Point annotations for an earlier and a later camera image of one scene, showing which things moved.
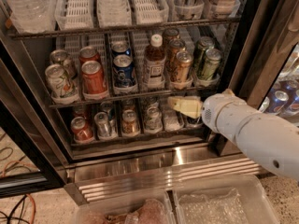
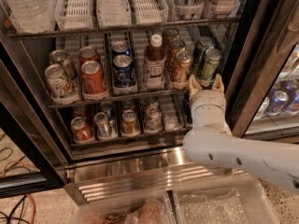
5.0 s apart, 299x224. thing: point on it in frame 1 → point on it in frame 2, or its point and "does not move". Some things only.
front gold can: [184, 60] does not move
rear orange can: [89, 53] does not move
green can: [210, 64] does not move
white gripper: [218, 112] → [207, 99]
